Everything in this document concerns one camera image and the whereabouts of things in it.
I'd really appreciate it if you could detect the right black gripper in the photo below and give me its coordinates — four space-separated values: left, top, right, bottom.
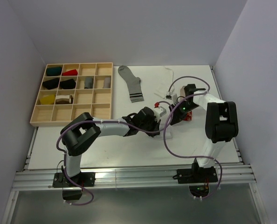
169 101 200 126

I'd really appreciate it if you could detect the white striped sock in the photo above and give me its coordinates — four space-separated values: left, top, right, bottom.
155 114 173 140

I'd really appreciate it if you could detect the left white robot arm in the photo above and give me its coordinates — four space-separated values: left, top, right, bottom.
56 107 166 186

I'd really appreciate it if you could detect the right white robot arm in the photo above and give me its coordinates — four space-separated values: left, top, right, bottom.
170 84 239 182

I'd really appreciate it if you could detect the beige red reindeer sock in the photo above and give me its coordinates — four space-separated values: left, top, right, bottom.
178 86 192 121

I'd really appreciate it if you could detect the plain white sock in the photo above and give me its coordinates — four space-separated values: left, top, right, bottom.
154 66 174 99

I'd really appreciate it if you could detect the grey striped sock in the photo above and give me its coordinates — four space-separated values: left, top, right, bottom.
118 65 144 103

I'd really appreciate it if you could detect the light grey rolled sock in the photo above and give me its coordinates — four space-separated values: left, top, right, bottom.
103 77 111 89

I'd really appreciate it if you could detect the white brown rolled sock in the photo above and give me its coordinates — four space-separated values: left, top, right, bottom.
55 95 74 105

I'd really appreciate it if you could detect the black rolled sock right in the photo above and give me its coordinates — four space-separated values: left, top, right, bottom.
59 79 76 90

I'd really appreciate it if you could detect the black rolled sock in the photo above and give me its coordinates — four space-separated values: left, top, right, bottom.
59 79 76 90
42 78 60 90

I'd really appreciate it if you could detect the wooden compartment tray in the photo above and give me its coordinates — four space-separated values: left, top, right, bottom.
30 63 113 127

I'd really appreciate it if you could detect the red rolled sock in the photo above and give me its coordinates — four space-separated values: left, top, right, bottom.
62 69 78 76

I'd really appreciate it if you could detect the yellow rolled sock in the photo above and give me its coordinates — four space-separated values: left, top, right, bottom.
40 95 55 105

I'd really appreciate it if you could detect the black rolled sock left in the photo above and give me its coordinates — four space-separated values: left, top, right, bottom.
42 78 60 90

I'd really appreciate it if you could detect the dark green rolled sock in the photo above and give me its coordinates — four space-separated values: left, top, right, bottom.
46 66 62 77

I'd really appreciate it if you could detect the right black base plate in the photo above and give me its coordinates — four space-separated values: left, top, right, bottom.
173 168 218 184

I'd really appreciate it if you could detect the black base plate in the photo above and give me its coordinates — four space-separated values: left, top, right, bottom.
52 172 95 188
173 168 218 184

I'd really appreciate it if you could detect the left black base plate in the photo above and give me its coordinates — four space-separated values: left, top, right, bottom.
52 172 95 188

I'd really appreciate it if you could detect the aluminium mounting rail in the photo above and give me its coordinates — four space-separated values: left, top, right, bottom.
11 164 256 191

